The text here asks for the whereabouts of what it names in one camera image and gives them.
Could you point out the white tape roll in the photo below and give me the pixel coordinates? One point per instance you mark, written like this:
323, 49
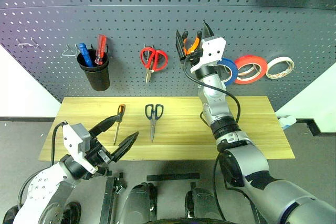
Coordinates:
271, 75

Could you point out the grey metal pegboard wall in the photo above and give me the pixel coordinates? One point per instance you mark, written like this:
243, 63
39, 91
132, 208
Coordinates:
157, 11

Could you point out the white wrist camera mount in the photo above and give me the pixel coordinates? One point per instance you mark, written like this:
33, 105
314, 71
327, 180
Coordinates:
69, 140
214, 51

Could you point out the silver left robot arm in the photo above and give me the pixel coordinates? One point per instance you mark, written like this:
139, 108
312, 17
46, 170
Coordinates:
44, 184

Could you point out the silver pegboard hook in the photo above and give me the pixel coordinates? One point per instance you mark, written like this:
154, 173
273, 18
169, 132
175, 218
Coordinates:
25, 43
68, 53

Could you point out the red tape roll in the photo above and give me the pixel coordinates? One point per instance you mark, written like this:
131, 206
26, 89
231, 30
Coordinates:
249, 59

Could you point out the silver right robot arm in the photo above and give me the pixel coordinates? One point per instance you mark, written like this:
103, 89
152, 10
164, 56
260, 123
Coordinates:
218, 98

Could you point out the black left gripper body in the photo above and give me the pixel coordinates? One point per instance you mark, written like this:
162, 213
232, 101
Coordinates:
98, 154

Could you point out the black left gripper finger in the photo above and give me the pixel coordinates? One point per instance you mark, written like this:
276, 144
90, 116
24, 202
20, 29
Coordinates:
126, 146
103, 126

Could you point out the dark grey rounded shape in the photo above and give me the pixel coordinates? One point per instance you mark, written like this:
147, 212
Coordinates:
200, 200
141, 200

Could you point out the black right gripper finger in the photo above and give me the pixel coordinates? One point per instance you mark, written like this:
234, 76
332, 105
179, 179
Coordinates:
207, 31
179, 47

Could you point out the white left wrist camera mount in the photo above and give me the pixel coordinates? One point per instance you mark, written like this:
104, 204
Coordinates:
69, 140

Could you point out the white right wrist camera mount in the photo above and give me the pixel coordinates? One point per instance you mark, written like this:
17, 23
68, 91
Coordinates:
214, 51

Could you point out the blue tape roll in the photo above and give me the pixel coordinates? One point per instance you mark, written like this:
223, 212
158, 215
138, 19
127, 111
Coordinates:
233, 70

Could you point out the black plastic cup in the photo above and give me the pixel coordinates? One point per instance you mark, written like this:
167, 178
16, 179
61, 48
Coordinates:
97, 79

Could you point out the black metal frame bracket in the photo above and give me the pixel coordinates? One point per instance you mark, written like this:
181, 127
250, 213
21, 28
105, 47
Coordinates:
110, 197

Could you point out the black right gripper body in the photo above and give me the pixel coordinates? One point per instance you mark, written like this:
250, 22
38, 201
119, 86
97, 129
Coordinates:
194, 58

